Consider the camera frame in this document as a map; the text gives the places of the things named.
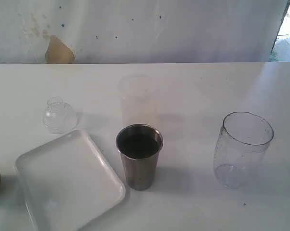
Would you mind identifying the clear dome strainer lid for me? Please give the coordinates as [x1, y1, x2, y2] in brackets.
[42, 97, 78, 134]

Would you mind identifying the clear plastic shaker cup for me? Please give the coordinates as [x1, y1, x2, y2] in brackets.
[213, 111, 274, 189]

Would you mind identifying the frosted translucent plastic cup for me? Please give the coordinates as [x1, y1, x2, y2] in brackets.
[118, 74, 159, 128]

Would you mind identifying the stainless steel tumbler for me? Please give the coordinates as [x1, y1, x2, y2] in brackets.
[116, 124, 163, 191]

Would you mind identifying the white rectangular tray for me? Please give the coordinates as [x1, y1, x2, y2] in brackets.
[14, 130, 126, 231]

